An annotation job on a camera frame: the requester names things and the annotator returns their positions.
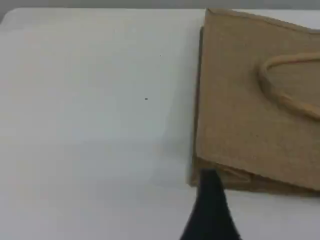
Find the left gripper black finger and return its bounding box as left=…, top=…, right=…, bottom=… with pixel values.
left=179, top=168, right=242, bottom=240

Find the brown jute tote bag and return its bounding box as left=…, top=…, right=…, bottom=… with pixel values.
left=187, top=7, right=320, bottom=194

